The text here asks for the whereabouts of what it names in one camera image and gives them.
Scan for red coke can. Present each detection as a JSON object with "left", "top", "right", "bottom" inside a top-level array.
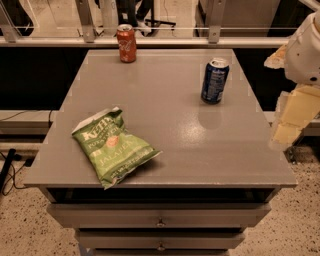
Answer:
[{"left": 116, "top": 24, "right": 137, "bottom": 63}]

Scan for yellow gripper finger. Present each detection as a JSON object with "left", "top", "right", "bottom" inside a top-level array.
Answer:
[
  {"left": 264, "top": 44, "right": 286, "bottom": 69},
  {"left": 269, "top": 84, "right": 320, "bottom": 151}
]

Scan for lower grey drawer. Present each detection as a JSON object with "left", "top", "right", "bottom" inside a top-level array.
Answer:
[{"left": 75, "top": 229, "right": 245, "bottom": 250}]

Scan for black floor cables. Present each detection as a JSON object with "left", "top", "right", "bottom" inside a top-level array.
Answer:
[{"left": 0, "top": 148, "right": 34, "bottom": 197}]

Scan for blue pepsi can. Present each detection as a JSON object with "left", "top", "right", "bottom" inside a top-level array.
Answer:
[{"left": 201, "top": 57, "right": 229, "bottom": 104}]

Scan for upper grey drawer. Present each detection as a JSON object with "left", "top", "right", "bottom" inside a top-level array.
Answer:
[{"left": 47, "top": 203, "right": 271, "bottom": 229}]

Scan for metal railing with glass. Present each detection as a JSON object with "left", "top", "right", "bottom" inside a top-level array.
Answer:
[{"left": 0, "top": 0, "right": 320, "bottom": 49}]

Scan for grey drawer cabinet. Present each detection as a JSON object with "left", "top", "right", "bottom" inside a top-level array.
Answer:
[{"left": 25, "top": 49, "right": 296, "bottom": 256}]

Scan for green jalapeno chip bag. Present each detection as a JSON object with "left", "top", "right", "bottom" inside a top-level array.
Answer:
[{"left": 72, "top": 107, "right": 160, "bottom": 189}]

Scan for grey drawer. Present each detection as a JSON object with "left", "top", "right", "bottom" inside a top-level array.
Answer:
[
  {"left": 75, "top": 229, "right": 245, "bottom": 250},
  {"left": 47, "top": 203, "right": 271, "bottom": 229}
]

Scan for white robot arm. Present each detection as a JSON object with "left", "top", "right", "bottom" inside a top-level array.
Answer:
[{"left": 264, "top": 10, "right": 320, "bottom": 150}]

